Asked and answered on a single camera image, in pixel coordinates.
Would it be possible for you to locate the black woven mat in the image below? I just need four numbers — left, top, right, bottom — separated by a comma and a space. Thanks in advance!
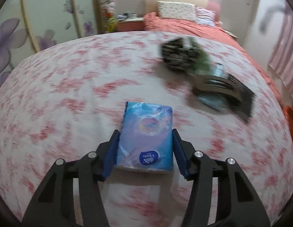
226, 73, 256, 124

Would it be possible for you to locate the blue tissue pack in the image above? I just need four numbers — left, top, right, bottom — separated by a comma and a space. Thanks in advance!
116, 101, 174, 173

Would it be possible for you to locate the floral pink tablecloth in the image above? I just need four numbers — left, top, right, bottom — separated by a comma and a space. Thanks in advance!
0, 32, 293, 226

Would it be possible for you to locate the brown hair clip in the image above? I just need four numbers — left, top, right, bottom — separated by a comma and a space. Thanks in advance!
192, 75, 241, 100

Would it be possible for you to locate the green cloth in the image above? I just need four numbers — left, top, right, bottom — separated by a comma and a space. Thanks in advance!
185, 36, 211, 75

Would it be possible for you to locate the pink striped curtain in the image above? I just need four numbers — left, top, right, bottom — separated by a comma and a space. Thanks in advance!
268, 13, 293, 92

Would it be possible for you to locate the black floral scrunchie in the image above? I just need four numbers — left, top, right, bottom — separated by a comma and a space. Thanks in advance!
161, 37, 199, 72

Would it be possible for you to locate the striped pink pillow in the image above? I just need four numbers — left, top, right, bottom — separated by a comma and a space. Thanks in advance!
196, 7, 216, 27

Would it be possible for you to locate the floral sliding wardrobe door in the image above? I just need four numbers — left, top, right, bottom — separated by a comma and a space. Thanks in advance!
0, 0, 98, 86

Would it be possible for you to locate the pink nightstand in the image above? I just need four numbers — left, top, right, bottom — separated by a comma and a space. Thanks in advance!
117, 17, 144, 32

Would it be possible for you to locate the floral white pillow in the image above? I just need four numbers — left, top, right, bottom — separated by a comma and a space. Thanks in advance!
157, 1, 197, 22

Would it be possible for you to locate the salmon pink duvet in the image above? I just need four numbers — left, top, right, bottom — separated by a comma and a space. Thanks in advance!
143, 12, 284, 106

